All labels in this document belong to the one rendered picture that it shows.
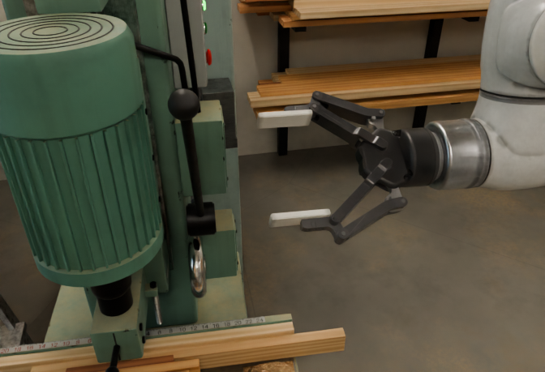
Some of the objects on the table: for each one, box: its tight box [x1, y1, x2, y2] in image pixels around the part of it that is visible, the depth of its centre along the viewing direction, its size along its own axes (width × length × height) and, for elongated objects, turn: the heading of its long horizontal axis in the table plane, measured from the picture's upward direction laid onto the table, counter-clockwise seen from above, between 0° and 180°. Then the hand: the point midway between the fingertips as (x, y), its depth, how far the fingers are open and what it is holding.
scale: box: [0, 316, 265, 354], centre depth 85 cm, size 50×1×1 cm, turn 99°
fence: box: [0, 314, 292, 357], centre depth 86 cm, size 60×2×6 cm, turn 99°
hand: (272, 168), depth 59 cm, fingers open, 13 cm apart
